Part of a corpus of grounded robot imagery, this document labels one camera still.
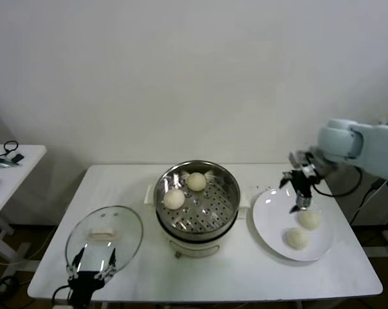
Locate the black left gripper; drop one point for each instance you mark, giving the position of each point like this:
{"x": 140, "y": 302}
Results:
{"x": 84, "y": 284}

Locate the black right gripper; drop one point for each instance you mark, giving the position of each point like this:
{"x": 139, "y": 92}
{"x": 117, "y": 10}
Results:
{"x": 303, "y": 183}

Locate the white steamed baozi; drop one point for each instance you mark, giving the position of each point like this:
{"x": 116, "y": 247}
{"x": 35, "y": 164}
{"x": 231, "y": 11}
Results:
{"x": 296, "y": 238}
{"x": 197, "y": 181}
{"x": 308, "y": 220}
{"x": 174, "y": 199}

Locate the round glass pot lid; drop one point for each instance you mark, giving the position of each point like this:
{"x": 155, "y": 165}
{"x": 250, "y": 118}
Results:
{"x": 123, "y": 225}

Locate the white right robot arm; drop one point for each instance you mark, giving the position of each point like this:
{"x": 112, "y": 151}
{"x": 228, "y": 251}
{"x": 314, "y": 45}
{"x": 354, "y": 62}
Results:
{"x": 374, "y": 145}

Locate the stainless steel steamer basket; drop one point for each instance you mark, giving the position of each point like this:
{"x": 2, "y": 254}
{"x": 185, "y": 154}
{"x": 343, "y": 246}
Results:
{"x": 222, "y": 190}

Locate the scattered dark crumbs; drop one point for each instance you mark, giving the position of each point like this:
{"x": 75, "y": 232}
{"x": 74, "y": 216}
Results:
{"x": 261, "y": 186}

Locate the white round plate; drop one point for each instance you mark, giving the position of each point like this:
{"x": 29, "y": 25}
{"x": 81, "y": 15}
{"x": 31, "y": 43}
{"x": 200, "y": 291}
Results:
{"x": 267, "y": 239}

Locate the black power adapter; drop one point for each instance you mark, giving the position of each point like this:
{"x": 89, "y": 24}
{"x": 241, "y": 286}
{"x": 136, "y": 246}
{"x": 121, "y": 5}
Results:
{"x": 379, "y": 184}

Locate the white electric cooking pot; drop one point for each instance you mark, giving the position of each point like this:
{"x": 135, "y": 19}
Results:
{"x": 193, "y": 249}

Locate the white side table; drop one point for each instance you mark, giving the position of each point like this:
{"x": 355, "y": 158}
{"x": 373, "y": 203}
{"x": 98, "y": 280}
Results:
{"x": 23, "y": 175}

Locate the small black gadget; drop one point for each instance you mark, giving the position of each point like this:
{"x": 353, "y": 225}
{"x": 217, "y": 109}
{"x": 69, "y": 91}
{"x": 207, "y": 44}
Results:
{"x": 19, "y": 157}

